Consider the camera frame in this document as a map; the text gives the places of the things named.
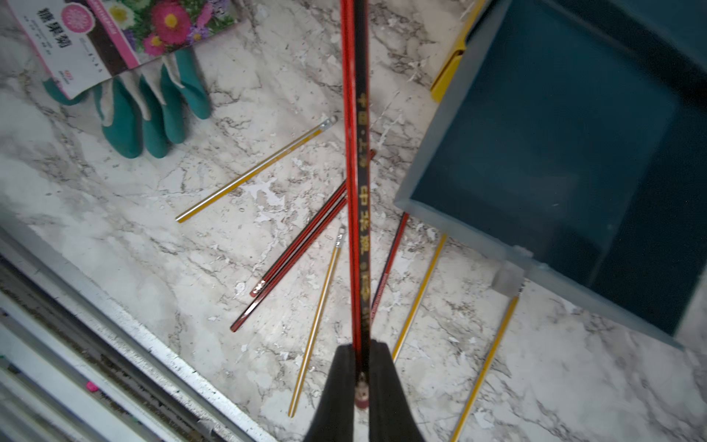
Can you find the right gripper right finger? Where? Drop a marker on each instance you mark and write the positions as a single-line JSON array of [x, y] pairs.
[[390, 417]]

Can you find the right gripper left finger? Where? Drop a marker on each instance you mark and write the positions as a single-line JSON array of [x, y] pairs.
[[334, 417]]

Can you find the red pencil diagonal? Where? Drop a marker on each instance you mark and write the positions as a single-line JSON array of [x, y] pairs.
[[388, 265], [355, 68]]

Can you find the red pencil beside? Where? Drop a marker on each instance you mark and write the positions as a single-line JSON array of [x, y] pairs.
[[304, 234]]

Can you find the teal drawer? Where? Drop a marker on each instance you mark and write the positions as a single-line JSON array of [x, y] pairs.
[[571, 142]]

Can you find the yellow bottom drawer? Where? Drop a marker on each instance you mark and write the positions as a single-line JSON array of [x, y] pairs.
[[448, 70]]

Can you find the yellow pencil far right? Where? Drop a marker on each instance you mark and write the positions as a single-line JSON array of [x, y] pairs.
[[488, 363]]

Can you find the red pencil long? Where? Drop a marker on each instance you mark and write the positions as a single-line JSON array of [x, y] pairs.
[[272, 281]]

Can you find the yellow pencil far left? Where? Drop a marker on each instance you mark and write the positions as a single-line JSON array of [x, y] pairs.
[[257, 169]]

